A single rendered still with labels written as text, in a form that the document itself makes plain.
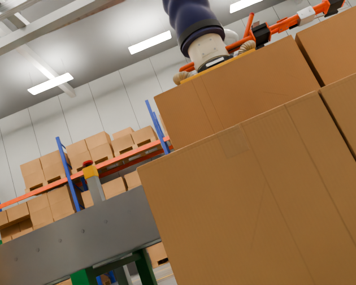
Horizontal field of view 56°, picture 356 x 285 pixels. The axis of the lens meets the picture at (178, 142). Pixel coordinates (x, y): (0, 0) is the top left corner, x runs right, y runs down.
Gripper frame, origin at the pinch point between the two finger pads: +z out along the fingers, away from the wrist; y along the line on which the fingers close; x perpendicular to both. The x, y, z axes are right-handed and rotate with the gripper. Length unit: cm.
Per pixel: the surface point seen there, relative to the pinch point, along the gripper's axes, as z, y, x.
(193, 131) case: 20, 35, 46
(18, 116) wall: -800, -494, 606
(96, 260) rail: 34, 67, 92
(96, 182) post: -48, 21, 117
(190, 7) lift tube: 10.4, -22.3, 25.7
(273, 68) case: 19.8, 24.9, 7.6
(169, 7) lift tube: 7.3, -29.5, 33.9
